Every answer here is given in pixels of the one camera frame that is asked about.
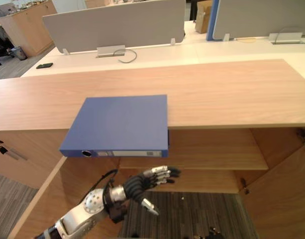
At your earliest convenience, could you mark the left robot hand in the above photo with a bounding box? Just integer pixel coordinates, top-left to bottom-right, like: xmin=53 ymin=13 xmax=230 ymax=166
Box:
xmin=122 ymin=165 xmax=182 ymax=216

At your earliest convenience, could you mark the blue lever arch folder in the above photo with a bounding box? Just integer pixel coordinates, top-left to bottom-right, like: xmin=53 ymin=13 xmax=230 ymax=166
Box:
xmin=59 ymin=94 xmax=170 ymax=158

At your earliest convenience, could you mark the wooden cabinet shelf board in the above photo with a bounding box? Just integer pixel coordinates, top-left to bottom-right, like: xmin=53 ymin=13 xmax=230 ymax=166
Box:
xmin=119 ymin=158 xmax=275 ymax=171

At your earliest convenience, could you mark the wooden cabinet door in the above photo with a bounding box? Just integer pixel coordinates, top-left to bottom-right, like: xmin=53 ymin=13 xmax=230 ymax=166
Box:
xmin=238 ymin=146 xmax=305 ymax=239
xmin=7 ymin=156 xmax=68 ymax=239

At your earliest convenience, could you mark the wooden office cabinet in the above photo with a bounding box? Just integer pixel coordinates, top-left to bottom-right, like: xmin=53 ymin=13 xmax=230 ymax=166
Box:
xmin=0 ymin=59 xmax=305 ymax=239

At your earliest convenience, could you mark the wooden storage cabinet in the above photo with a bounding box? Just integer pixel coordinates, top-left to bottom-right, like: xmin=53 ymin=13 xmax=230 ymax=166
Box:
xmin=0 ymin=0 xmax=59 ymax=58

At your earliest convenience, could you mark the black office chair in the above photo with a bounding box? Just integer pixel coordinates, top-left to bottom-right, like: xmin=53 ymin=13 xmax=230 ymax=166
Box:
xmin=0 ymin=25 xmax=16 ymax=67

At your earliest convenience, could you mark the black smartphone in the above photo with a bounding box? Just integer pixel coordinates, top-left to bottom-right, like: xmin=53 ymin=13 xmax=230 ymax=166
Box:
xmin=35 ymin=62 xmax=54 ymax=70

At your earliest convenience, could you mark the grey desk partition screen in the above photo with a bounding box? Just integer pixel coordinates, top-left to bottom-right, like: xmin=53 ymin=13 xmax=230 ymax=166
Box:
xmin=213 ymin=0 xmax=305 ymax=41
xmin=42 ymin=0 xmax=187 ymax=54

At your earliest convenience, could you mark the grey mesh waste bin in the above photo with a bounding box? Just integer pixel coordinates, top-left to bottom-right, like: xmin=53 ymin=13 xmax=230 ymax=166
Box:
xmin=9 ymin=46 xmax=27 ymax=61

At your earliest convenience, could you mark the brown cardboard box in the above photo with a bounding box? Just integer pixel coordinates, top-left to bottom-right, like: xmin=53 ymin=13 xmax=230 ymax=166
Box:
xmin=194 ymin=0 xmax=213 ymax=34

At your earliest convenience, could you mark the blue partition panel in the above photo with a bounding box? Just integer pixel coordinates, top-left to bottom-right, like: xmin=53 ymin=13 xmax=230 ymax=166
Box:
xmin=206 ymin=0 xmax=220 ymax=42

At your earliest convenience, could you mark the grey cable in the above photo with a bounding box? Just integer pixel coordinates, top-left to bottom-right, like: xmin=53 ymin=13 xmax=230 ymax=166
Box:
xmin=112 ymin=49 xmax=138 ymax=64

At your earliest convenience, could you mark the silver cabinet handle with lock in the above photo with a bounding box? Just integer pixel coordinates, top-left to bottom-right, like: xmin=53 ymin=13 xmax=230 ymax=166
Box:
xmin=0 ymin=140 xmax=28 ymax=161

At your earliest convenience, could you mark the silver desk cable flap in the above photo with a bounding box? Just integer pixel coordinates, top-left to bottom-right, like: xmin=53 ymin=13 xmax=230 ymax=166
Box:
xmin=268 ymin=32 xmax=305 ymax=45
xmin=96 ymin=44 xmax=126 ymax=59

